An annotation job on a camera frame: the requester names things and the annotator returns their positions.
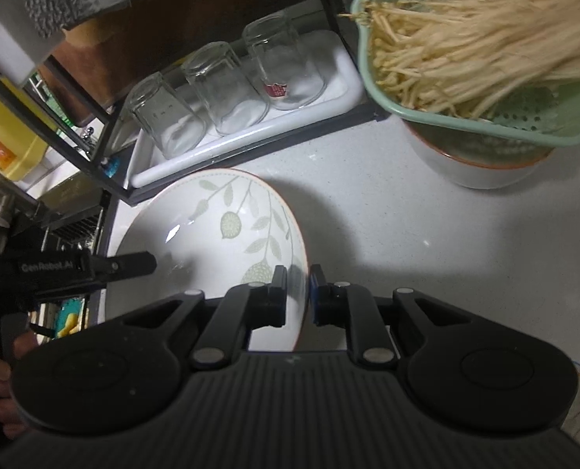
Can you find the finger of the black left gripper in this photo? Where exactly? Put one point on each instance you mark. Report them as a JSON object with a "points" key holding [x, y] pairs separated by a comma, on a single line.
{"points": [[120, 267]]}

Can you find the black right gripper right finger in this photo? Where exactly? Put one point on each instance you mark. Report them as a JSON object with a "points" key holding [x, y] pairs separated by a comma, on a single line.
{"points": [[353, 308]]}

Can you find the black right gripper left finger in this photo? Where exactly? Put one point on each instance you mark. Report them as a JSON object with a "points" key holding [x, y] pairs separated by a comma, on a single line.
{"points": [[243, 309]]}

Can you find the white leaf pattern plate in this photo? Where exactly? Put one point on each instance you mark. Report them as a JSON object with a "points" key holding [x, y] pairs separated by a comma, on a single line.
{"points": [[212, 231]]}

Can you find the person's hand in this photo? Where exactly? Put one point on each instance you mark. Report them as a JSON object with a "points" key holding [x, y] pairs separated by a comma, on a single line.
{"points": [[11, 425]]}

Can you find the yellow bottle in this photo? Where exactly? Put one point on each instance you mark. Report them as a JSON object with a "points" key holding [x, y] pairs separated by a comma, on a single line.
{"points": [[20, 148]]}

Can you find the clear drinking glass left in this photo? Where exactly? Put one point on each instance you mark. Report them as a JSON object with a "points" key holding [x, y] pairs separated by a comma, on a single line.
{"points": [[164, 116]]}

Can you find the clear drinking glass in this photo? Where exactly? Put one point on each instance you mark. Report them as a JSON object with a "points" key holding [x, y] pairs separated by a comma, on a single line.
{"points": [[230, 98], [164, 116]]}

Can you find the white bowl brown rim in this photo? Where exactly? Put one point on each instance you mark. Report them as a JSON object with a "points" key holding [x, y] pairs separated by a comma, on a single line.
{"points": [[473, 160]]}

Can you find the clear drinking glass middle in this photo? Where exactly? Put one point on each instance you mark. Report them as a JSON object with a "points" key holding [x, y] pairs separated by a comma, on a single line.
{"points": [[230, 98]]}

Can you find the clear glass red label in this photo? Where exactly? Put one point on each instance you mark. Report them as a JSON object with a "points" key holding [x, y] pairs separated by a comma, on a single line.
{"points": [[287, 72]]}

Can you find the white drying tray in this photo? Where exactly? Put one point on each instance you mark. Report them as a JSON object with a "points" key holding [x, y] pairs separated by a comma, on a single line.
{"points": [[344, 90]]}

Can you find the brown wooden board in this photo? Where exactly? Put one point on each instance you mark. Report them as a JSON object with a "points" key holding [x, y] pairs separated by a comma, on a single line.
{"points": [[109, 54]]}

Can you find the enoki mushroom bunch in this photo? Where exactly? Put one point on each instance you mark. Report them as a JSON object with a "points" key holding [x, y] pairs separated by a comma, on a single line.
{"points": [[461, 57]]}

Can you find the green plastic colander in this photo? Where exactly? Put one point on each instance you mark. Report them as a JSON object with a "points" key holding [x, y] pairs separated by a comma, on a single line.
{"points": [[542, 116]]}

